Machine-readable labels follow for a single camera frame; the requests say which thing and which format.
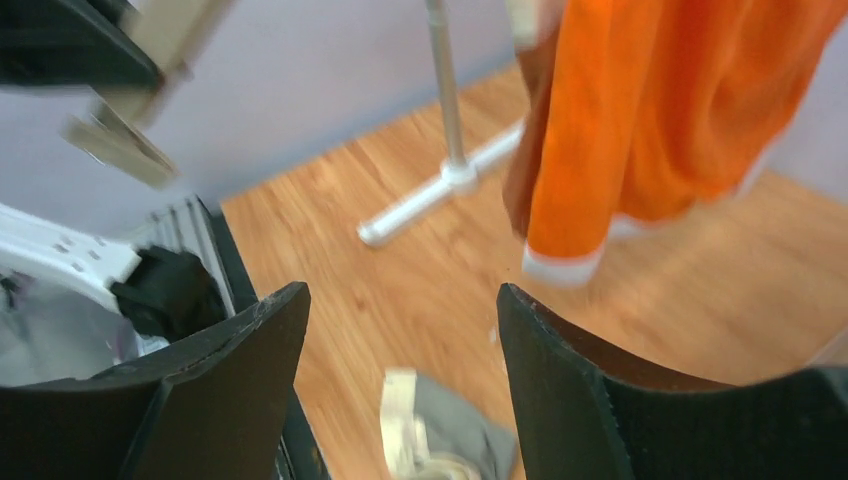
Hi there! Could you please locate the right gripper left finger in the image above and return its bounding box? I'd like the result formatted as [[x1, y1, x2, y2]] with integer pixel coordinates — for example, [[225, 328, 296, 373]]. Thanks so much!
[[0, 281, 313, 480]]

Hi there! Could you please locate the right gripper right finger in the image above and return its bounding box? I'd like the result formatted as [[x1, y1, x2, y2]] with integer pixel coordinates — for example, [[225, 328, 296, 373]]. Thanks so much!
[[497, 284, 847, 479]]

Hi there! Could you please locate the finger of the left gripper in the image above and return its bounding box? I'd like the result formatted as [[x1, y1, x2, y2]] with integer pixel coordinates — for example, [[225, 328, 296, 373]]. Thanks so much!
[[1, 0, 163, 89]]

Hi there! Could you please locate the beige clip hanger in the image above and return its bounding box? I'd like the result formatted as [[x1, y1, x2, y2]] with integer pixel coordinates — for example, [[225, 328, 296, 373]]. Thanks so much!
[[62, 0, 232, 189]]

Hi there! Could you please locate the grey underwear white waistband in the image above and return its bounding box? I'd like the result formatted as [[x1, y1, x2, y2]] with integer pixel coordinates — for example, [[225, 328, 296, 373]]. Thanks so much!
[[379, 368, 518, 480]]

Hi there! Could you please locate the brown underwear white waistband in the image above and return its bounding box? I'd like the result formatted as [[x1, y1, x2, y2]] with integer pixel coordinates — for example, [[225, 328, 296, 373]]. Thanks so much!
[[502, 0, 566, 239]]

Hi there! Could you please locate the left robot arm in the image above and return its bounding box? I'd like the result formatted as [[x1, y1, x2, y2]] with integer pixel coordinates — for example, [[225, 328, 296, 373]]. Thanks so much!
[[1, 1, 234, 362]]

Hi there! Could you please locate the orange underwear white trim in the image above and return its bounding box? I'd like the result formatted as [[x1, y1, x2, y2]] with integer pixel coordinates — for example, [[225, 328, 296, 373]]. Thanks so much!
[[521, 1, 847, 285]]

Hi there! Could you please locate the white clothes rack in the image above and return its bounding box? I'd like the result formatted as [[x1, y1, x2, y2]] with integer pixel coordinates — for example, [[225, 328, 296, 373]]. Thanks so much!
[[357, 0, 524, 247]]

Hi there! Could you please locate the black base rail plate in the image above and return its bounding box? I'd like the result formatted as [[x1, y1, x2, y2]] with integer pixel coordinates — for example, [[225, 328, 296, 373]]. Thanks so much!
[[199, 203, 330, 480]]

